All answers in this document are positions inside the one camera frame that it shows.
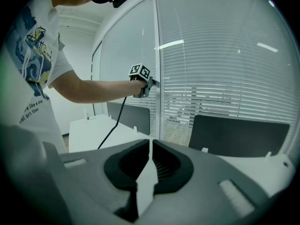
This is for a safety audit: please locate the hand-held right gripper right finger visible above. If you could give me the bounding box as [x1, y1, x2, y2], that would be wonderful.
[140, 139, 268, 225]

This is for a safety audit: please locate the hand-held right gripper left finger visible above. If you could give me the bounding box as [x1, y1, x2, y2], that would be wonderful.
[60, 139, 150, 225]

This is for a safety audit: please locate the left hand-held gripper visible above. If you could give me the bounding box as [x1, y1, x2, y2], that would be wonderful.
[127, 63, 161, 99]

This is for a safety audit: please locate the person's left forearm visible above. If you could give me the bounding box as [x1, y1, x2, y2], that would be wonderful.
[58, 69, 146, 104]

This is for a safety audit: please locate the person's white printed t-shirt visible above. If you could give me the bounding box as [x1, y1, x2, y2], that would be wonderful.
[0, 0, 75, 154]

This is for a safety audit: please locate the grey clip-on device box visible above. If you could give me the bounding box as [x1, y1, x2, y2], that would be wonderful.
[57, 33, 66, 52]

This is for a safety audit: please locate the black-framed glass door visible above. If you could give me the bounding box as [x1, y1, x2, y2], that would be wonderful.
[90, 40, 103, 117]

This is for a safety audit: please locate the white window mullion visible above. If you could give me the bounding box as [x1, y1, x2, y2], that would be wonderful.
[153, 0, 165, 141]

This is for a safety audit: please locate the black desk divider panel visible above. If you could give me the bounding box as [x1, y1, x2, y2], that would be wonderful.
[188, 114, 291, 158]
[106, 101, 150, 135]

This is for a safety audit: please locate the left hand-held gripper cable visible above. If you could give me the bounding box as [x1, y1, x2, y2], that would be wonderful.
[97, 97, 128, 150]

